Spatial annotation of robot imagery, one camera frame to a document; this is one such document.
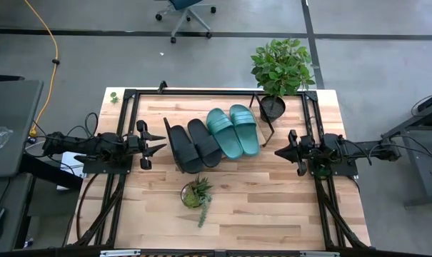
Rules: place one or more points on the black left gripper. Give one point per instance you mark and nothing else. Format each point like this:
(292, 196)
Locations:
(133, 144)

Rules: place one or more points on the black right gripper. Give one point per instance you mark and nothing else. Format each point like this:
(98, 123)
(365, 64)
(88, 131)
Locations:
(305, 150)

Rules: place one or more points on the black rubber slide sandal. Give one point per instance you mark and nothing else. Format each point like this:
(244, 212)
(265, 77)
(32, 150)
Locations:
(205, 142)
(185, 150)

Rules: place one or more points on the teal rubber slide sandal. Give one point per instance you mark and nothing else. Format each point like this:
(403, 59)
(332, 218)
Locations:
(224, 133)
(246, 128)

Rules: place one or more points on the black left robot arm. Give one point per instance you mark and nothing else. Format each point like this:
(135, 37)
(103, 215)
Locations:
(87, 144)

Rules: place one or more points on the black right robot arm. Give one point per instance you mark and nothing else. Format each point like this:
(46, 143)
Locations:
(362, 148)

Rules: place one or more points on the black curved clamp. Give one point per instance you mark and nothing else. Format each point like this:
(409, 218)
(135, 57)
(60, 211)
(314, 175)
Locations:
(162, 86)

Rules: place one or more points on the small green plant sprig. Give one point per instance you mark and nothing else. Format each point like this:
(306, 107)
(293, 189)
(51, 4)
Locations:
(114, 98)

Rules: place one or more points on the artificial succulents in black pot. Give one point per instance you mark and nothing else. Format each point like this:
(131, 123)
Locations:
(194, 196)

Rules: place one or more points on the small tree in black pot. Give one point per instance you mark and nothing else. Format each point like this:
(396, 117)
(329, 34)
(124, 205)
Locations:
(281, 68)

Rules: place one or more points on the white paper sheet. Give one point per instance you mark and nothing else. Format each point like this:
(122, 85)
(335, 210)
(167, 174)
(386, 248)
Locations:
(71, 167)

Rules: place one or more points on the dark grey desk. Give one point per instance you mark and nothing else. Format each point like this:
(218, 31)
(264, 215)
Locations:
(12, 125)
(426, 171)

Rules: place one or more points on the office chair with castors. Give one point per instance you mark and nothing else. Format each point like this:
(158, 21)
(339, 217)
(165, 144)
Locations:
(183, 3)

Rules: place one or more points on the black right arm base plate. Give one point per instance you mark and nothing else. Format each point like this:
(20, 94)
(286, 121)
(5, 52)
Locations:
(344, 171)

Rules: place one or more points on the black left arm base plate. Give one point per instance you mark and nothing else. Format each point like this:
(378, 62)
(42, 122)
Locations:
(101, 166)

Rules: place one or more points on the black aluminium table frame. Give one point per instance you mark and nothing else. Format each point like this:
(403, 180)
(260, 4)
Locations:
(219, 92)

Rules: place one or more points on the silver metal bracket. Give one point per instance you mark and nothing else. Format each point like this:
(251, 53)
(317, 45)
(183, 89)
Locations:
(119, 253)

